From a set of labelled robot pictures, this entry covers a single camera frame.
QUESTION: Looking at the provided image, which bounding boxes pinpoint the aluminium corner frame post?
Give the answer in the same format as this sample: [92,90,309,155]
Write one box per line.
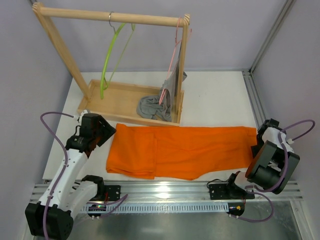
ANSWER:
[242,0,296,127]

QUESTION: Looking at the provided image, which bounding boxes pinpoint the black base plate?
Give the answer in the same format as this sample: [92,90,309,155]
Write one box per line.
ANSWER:
[207,183,255,200]
[89,185,121,203]

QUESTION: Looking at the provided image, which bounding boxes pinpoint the pink wire hanger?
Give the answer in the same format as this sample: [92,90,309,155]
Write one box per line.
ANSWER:
[158,17,182,105]

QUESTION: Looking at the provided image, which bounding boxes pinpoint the grey shirt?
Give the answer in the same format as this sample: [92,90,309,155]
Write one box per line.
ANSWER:
[136,49,181,122]

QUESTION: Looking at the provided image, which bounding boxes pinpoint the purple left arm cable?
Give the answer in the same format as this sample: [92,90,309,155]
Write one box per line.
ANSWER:
[39,111,129,240]

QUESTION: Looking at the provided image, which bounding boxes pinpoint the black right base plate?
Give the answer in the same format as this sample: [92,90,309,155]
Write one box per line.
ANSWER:
[207,183,255,200]

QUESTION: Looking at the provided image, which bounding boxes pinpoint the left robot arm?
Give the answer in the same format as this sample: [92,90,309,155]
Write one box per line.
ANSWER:
[25,111,116,240]

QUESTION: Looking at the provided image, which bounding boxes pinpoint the aluminium front rail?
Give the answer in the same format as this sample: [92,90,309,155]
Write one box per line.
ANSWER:
[29,180,303,215]

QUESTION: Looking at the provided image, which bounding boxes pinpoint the green plastic hanger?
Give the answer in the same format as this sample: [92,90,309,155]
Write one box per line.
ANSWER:
[99,22,136,100]

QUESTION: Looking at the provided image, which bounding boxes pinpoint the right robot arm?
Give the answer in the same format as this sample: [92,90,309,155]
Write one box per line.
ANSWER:
[226,118,300,199]

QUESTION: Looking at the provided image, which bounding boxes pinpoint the orange trousers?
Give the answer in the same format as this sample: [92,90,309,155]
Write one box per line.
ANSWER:
[106,123,257,181]

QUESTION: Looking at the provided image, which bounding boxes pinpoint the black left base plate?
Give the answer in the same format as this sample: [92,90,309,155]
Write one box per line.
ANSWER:
[89,185,121,203]

